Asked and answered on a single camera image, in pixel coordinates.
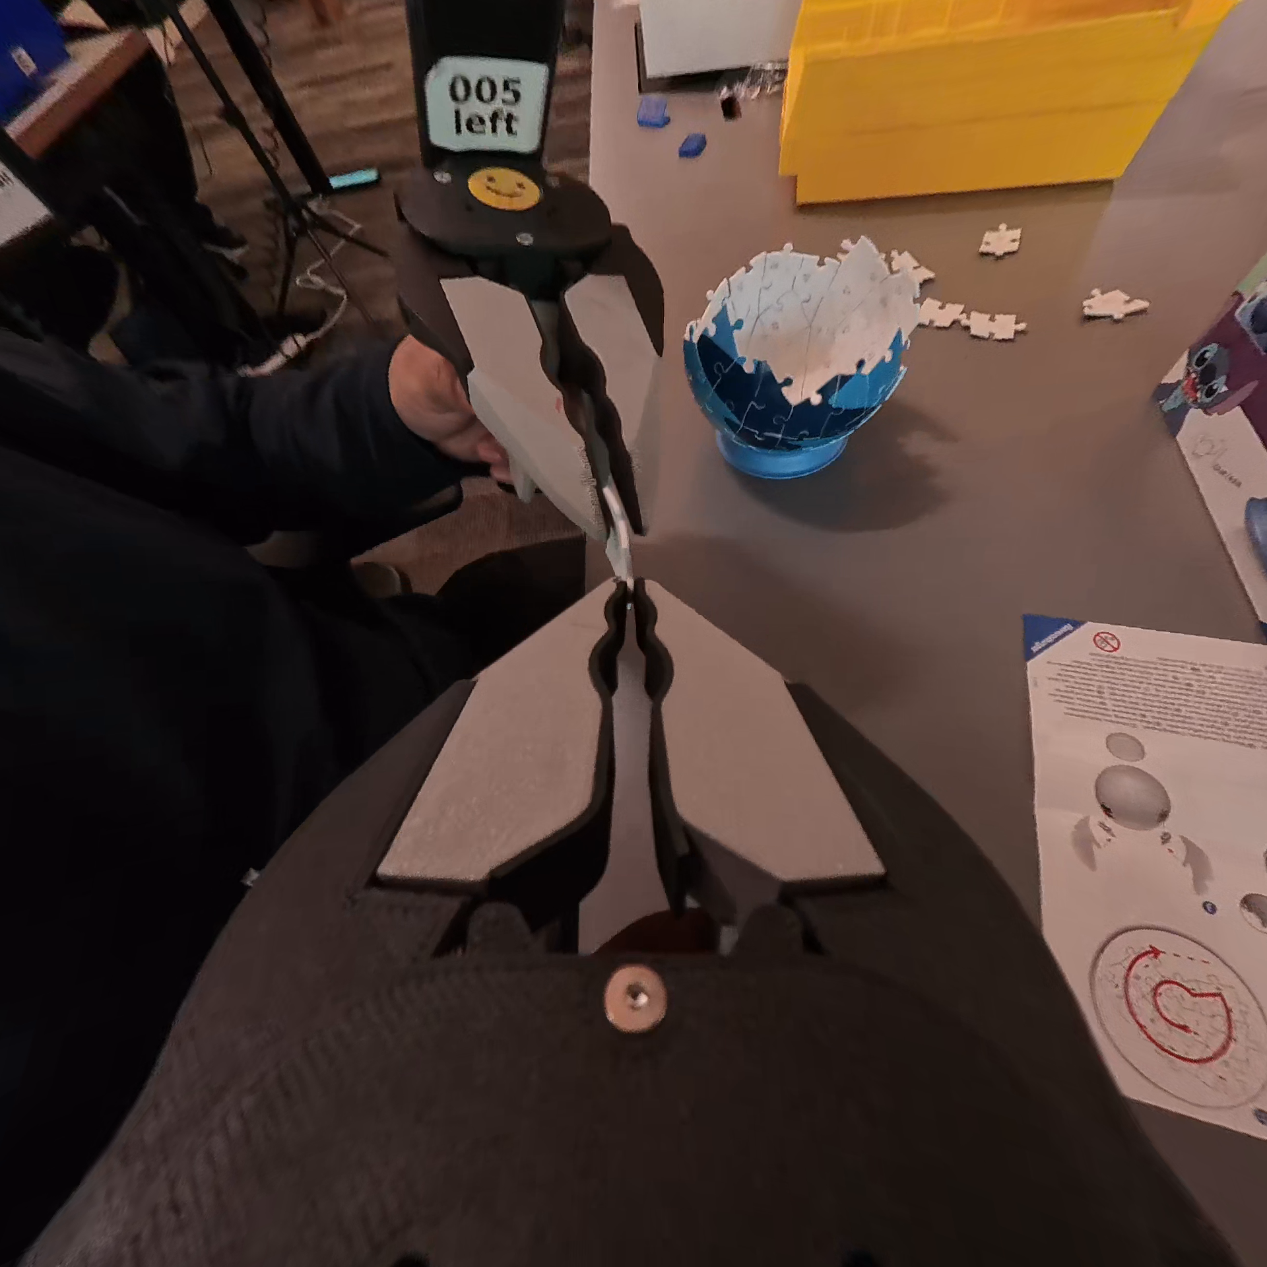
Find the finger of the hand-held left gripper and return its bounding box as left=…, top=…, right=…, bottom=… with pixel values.
left=440, top=277, right=612, bottom=542
left=564, top=274, right=647, bottom=538

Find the blue white puzzle ball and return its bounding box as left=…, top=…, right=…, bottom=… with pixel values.
left=683, top=235, right=914, bottom=450

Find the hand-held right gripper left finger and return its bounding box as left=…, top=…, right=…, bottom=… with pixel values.
left=374, top=579, right=635, bottom=936

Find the wooden side desk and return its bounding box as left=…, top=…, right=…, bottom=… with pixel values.
left=0, top=0, right=149, bottom=159

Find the blue round ball stand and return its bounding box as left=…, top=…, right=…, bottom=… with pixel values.
left=715, top=420, right=849, bottom=481

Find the cartoon printed puzzle box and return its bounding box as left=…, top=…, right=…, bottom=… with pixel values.
left=1152, top=251, right=1267, bottom=624

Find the white box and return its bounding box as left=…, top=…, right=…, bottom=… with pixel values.
left=633, top=0, right=805, bottom=82

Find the black tripod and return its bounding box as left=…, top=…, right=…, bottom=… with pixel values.
left=163, top=0, right=388, bottom=327

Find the person's left hand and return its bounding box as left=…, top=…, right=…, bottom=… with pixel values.
left=388, top=336, right=516, bottom=482

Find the yellow plastic storage bin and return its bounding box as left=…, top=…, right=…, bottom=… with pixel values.
left=778, top=0, right=1243, bottom=206

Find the white cable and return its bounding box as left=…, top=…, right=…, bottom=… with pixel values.
left=232, top=262, right=353, bottom=377

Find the person's left forearm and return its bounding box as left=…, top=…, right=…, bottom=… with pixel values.
left=0, top=327, right=466, bottom=545

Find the white instruction sheet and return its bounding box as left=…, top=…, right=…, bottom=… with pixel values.
left=1023, top=613, right=1267, bottom=1140

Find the blue box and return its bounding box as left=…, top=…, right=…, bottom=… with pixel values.
left=0, top=10, right=65, bottom=95

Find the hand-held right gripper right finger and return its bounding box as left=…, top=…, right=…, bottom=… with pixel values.
left=632, top=576, right=887, bottom=926

